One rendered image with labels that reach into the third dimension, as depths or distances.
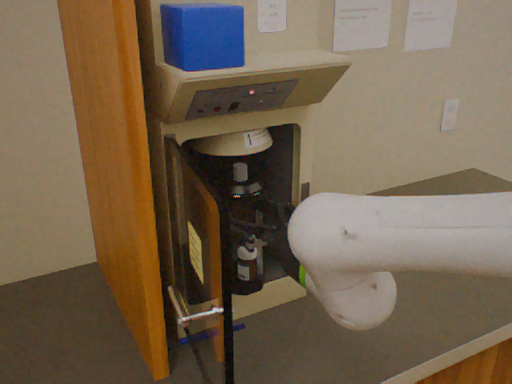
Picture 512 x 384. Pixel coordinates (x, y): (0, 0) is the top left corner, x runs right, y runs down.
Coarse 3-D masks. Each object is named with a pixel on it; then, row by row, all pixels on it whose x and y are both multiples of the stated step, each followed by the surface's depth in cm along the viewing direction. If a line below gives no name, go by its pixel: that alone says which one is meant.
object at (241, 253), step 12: (228, 204) 98; (240, 204) 97; (252, 204) 98; (240, 216) 98; (252, 216) 99; (240, 252) 102; (240, 264) 103; (252, 264) 103; (240, 276) 104; (252, 276) 104
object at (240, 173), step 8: (240, 168) 98; (224, 176) 102; (232, 176) 102; (240, 176) 99; (248, 176) 102; (256, 176) 102; (224, 184) 98; (232, 184) 98; (240, 184) 98; (248, 184) 98; (256, 184) 98; (224, 192) 98; (232, 192) 97; (240, 192) 97; (248, 192) 97
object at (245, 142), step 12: (240, 132) 100; (252, 132) 101; (264, 132) 104; (192, 144) 104; (204, 144) 101; (216, 144) 100; (228, 144) 100; (240, 144) 100; (252, 144) 101; (264, 144) 103
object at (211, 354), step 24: (192, 168) 73; (192, 192) 75; (192, 216) 77; (216, 216) 64; (216, 240) 66; (216, 264) 68; (192, 288) 86; (216, 288) 70; (192, 312) 90; (216, 312) 72; (192, 336) 94; (216, 336) 74; (216, 360) 77
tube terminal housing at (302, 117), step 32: (160, 0) 81; (192, 0) 83; (224, 0) 86; (256, 0) 88; (288, 0) 91; (160, 32) 83; (256, 32) 91; (288, 32) 94; (160, 128) 89; (192, 128) 91; (224, 128) 94; (256, 128) 98; (160, 160) 93; (160, 192) 97; (160, 224) 102; (160, 256) 107; (288, 288) 117
